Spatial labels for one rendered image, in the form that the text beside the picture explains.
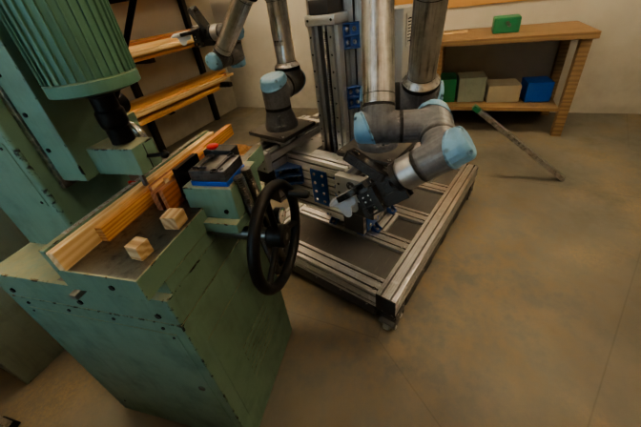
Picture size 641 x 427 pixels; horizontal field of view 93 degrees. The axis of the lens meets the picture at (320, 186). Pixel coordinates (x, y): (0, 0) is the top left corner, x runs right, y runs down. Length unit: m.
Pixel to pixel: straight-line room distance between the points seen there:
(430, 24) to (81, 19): 0.75
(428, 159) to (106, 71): 0.65
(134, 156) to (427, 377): 1.28
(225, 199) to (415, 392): 1.05
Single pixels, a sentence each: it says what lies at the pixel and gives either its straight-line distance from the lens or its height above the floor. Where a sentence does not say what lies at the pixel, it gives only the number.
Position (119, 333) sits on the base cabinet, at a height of 0.63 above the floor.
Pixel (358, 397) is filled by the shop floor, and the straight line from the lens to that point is 1.42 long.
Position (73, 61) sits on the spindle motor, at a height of 1.26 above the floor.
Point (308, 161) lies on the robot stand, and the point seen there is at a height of 0.71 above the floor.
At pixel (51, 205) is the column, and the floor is 0.95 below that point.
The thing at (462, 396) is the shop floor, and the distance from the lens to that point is 1.46.
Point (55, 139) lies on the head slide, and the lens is 0.90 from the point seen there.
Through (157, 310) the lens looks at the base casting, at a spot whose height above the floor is 0.76.
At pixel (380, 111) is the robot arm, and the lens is 0.70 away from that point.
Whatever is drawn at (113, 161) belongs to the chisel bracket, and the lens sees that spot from 0.87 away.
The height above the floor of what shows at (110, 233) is 0.91.
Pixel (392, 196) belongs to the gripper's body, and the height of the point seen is 0.91.
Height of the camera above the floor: 1.31
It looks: 32 degrees down
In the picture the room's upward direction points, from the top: 8 degrees counter-clockwise
